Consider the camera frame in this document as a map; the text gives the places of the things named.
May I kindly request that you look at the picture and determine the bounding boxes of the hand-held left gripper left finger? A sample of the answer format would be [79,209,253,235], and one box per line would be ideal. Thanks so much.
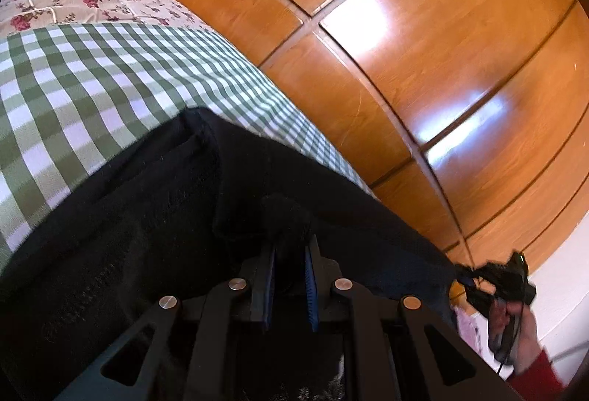
[53,245,277,401]

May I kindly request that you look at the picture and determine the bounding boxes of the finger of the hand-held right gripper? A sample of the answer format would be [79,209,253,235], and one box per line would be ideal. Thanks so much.
[453,263,484,291]

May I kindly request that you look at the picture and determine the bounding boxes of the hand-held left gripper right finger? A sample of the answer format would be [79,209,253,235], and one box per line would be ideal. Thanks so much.
[304,235,525,401]

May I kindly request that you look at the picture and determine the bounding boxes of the black pants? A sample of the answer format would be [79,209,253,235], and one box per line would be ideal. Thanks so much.
[0,106,461,401]

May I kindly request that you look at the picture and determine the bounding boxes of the person's right forearm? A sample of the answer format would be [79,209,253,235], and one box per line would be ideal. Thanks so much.
[505,349,570,401]

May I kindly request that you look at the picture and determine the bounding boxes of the person's right hand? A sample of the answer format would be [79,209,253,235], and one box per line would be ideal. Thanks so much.
[487,300,543,376]

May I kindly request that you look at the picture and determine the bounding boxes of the pink pillow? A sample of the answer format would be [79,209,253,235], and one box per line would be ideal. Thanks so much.
[452,305,489,358]

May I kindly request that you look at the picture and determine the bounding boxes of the wooden wardrobe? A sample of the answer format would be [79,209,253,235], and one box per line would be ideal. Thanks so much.
[69,0,589,273]

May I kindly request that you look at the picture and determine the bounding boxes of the green checked bed sheet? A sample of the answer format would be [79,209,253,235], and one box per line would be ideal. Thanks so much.
[0,22,375,264]

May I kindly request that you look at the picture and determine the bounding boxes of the floral bedspread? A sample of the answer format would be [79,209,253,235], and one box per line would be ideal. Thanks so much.
[0,0,217,34]

